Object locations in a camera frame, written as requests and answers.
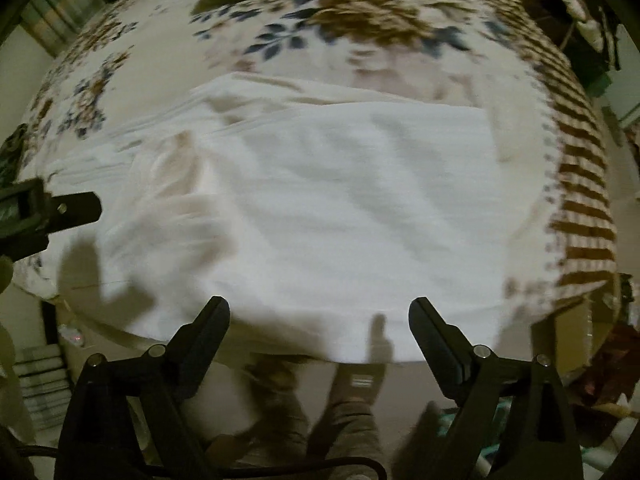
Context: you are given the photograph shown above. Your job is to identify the person's right leg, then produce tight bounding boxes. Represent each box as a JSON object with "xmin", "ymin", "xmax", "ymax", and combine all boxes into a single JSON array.
[{"xmin": 305, "ymin": 360, "xmax": 401, "ymax": 480}]

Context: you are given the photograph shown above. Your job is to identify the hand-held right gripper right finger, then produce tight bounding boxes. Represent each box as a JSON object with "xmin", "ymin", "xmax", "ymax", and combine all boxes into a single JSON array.
[{"xmin": 408, "ymin": 297, "xmax": 586, "ymax": 480}]

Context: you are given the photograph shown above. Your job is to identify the stack of books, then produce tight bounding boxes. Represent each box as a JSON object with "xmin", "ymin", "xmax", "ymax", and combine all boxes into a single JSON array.
[{"xmin": 12, "ymin": 342, "xmax": 71, "ymax": 428}]

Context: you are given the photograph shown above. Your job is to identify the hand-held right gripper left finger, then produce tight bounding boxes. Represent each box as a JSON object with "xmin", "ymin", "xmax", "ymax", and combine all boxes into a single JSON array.
[{"xmin": 54, "ymin": 296, "xmax": 232, "ymax": 480}]

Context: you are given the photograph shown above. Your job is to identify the striped curtain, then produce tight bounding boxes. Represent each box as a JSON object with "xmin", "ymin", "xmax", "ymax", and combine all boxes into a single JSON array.
[{"xmin": 22, "ymin": 0, "xmax": 103, "ymax": 56}]

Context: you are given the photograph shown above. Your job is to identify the person's legs and feet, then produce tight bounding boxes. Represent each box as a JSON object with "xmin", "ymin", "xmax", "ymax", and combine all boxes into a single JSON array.
[{"xmin": 212, "ymin": 352, "xmax": 313, "ymax": 466}]

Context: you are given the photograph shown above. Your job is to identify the white towel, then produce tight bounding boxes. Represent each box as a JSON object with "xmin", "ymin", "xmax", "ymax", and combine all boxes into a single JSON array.
[{"xmin": 50, "ymin": 72, "xmax": 516, "ymax": 363}]

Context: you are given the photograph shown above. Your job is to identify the dark red cloth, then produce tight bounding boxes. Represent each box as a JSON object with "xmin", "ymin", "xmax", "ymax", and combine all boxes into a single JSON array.
[{"xmin": 567, "ymin": 322, "xmax": 640, "ymax": 411}]

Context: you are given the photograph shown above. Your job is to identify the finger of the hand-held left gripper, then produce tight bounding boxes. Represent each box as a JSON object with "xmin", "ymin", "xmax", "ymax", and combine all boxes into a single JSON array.
[{"xmin": 42, "ymin": 191, "xmax": 103, "ymax": 236}]

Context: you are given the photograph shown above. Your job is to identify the floral bed sheet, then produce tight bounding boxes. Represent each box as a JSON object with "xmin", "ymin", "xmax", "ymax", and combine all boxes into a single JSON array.
[{"xmin": 12, "ymin": 0, "xmax": 618, "ymax": 361}]

